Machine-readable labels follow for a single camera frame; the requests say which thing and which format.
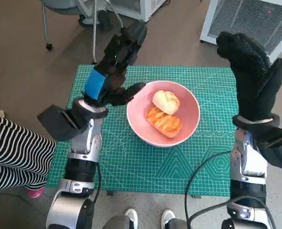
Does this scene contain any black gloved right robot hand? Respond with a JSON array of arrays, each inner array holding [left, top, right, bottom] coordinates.
[[216, 31, 282, 122]]

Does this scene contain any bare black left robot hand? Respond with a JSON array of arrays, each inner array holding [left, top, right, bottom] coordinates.
[[82, 22, 148, 108]]

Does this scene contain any pale round toy bread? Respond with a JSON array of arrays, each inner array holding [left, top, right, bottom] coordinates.
[[152, 90, 180, 115]]

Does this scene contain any pink bowl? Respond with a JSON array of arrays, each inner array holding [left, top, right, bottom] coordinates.
[[126, 80, 200, 147]]

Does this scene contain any orange striped toy bread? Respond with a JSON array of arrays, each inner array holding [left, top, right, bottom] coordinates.
[[146, 106, 182, 139]]

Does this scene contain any person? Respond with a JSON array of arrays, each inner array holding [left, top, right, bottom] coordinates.
[[78, 0, 115, 31], [101, 207, 194, 229], [0, 109, 57, 198]]

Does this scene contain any large white mesh cabinet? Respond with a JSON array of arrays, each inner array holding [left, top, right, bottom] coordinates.
[[199, 0, 282, 62]]

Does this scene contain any small white mesh cabinet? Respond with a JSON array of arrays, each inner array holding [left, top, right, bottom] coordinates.
[[109, 0, 167, 21]]

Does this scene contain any grey chair with casters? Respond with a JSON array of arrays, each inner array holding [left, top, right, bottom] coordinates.
[[41, 0, 127, 64]]

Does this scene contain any green cutting mat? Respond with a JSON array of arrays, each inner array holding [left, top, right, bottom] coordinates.
[[46, 64, 238, 198]]

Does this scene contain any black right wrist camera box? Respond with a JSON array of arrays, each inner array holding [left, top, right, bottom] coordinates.
[[255, 126, 282, 171]]

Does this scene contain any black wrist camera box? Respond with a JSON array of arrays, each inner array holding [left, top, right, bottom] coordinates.
[[37, 104, 84, 142], [255, 126, 282, 171]]

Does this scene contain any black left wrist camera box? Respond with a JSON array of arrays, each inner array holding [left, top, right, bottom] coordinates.
[[37, 104, 84, 142]]

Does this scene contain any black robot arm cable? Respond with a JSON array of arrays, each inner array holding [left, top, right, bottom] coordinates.
[[185, 150, 277, 229], [89, 162, 101, 208]]

